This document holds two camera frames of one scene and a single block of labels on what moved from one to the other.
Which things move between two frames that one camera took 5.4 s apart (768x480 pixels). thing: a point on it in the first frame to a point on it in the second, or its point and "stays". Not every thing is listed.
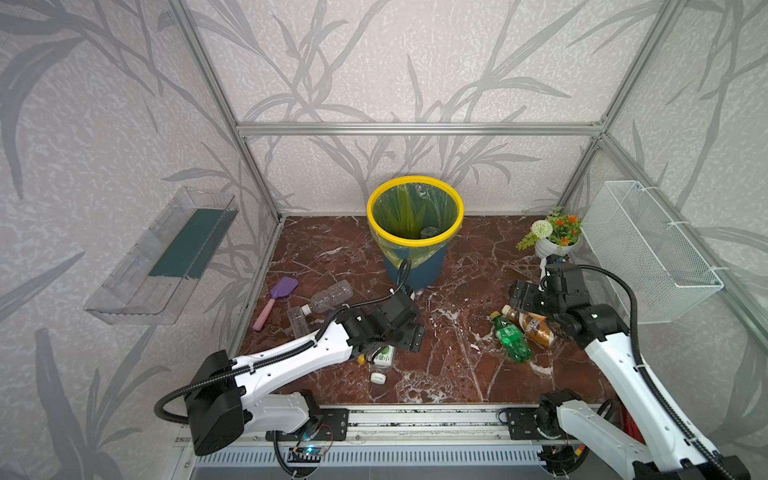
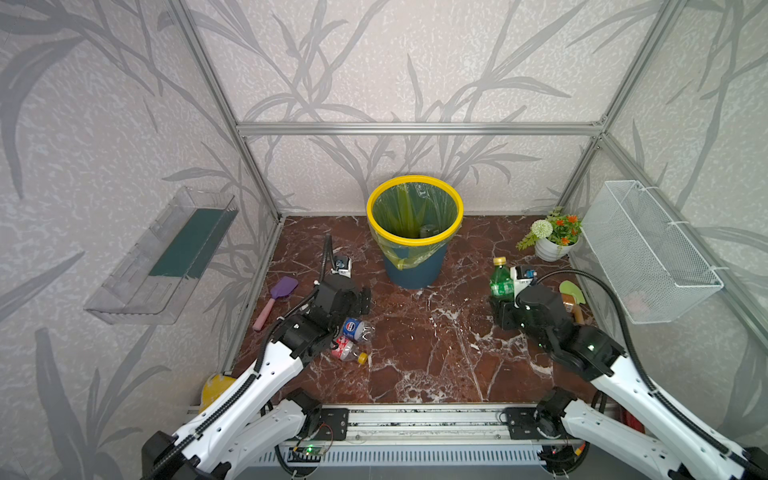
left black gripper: [411, 331] to [360, 302]
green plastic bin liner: [414, 210] stays
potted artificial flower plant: [557, 235] stays
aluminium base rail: [392, 425] stays
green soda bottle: [511, 339] to [501, 284]
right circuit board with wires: [563, 459] stays
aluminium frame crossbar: [510, 129] stays
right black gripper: [530, 289] to [504, 309]
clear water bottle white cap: [430, 231] stays
